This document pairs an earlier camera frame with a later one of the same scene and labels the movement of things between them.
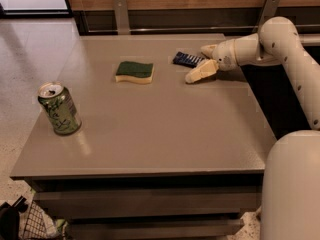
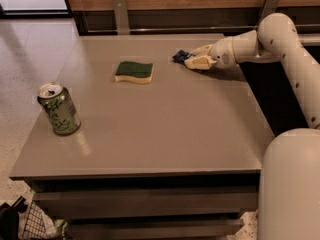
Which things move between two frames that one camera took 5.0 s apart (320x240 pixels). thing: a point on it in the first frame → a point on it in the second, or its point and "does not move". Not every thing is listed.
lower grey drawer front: (152, 228) does not move
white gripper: (224, 55) → (221, 53)
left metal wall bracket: (121, 12) does not move
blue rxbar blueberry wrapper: (185, 59) does not move
